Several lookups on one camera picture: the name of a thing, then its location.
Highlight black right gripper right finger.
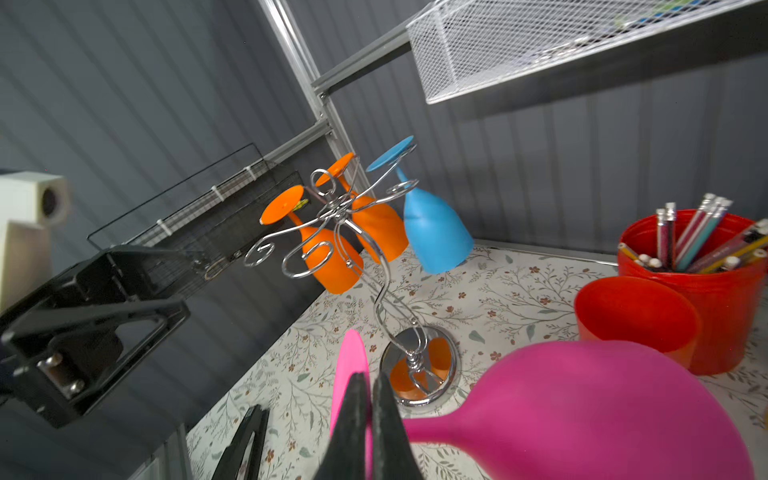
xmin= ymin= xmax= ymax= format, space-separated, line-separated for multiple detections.
xmin=372 ymin=374 xmax=423 ymax=480

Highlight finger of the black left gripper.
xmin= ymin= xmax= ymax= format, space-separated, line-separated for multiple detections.
xmin=1 ymin=245 xmax=210 ymax=329
xmin=1 ymin=297 xmax=190 ymax=405

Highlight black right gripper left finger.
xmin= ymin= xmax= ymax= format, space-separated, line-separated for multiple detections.
xmin=314 ymin=373 xmax=369 ymax=480

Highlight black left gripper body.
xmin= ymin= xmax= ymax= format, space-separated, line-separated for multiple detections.
xmin=1 ymin=335 xmax=126 ymax=428

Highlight chrome wine glass rack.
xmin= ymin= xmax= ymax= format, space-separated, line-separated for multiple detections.
xmin=243 ymin=155 xmax=460 ymax=410

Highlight orange wine glass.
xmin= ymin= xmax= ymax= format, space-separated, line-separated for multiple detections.
xmin=260 ymin=185 xmax=364 ymax=295
xmin=328 ymin=152 xmax=409 ymax=262

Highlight pink wine glass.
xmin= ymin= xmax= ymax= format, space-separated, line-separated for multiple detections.
xmin=331 ymin=330 xmax=755 ymax=479

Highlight red wine glass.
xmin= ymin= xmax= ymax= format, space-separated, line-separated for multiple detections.
xmin=574 ymin=276 xmax=702 ymax=369

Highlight blue wine glass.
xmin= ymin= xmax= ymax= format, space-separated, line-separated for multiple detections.
xmin=366 ymin=136 xmax=474 ymax=275

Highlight red pencil cup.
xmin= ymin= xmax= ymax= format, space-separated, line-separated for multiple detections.
xmin=617 ymin=213 xmax=767 ymax=375

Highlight pencils in red cup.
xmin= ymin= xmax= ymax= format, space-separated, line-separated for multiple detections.
xmin=617 ymin=193 xmax=767 ymax=275

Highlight black wire side basket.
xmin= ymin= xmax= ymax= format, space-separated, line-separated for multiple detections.
xmin=86 ymin=143 xmax=301 ymax=298

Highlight white wire wall basket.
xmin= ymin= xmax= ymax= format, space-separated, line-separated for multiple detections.
xmin=406 ymin=0 xmax=747 ymax=104

